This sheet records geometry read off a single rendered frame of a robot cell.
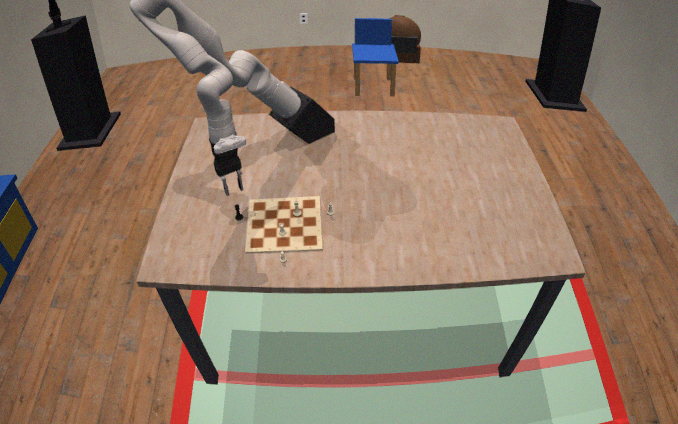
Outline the wooden chessboard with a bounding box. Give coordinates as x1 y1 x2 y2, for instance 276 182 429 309
245 196 322 253

